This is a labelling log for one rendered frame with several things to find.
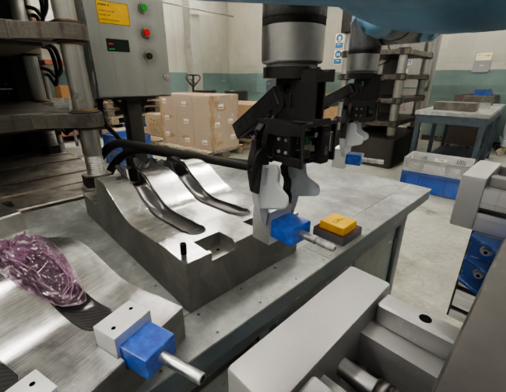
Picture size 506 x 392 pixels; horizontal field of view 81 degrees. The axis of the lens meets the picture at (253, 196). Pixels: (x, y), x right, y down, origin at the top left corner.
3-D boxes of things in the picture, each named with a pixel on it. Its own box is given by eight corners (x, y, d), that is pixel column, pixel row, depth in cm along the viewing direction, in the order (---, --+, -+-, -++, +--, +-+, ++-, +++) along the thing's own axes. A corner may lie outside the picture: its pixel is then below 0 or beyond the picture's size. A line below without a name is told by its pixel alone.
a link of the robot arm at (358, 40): (382, -6, 64) (346, 1, 69) (374, 51, 68) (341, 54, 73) (396, 1, 69) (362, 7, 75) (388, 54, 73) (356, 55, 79)
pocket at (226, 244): (237, 260, 50) (236, 240, 49) (211, 273, 47) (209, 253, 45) (219, 250, 53) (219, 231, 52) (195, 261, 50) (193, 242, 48)
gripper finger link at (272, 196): (274, 239, 38) (288, 169, 36) (244, 224, 42) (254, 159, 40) (289, 236, 40) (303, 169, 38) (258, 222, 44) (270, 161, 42)
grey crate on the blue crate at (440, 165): (472, 173, 316) (476, 159, 310) (466, 182, 287) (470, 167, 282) (411, 162, 354) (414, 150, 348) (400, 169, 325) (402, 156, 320)
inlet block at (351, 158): (383, 169, 82) (386, 150, 80) (380, 174, 78) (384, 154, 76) (335, 162, 88) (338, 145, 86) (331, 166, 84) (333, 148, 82)
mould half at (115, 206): (296, 250, 63) (300, 190, 58) (190, 313, 46) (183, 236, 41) (174, 190, 96) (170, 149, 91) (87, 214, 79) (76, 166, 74)
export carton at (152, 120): (184, 135, 567) (182, 113, 552) (163, 138, 536) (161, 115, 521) (166, 131, 606) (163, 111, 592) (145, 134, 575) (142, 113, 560)
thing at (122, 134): (153, 149, 421) (151, 133, 413) (127, 154, 391) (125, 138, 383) (128, 144, 454) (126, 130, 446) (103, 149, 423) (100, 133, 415)
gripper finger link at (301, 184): (314, 223, 44) (310, 167, 39) (284, 211, 48) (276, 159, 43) (326, 213, 46) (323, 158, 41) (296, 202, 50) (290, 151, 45)
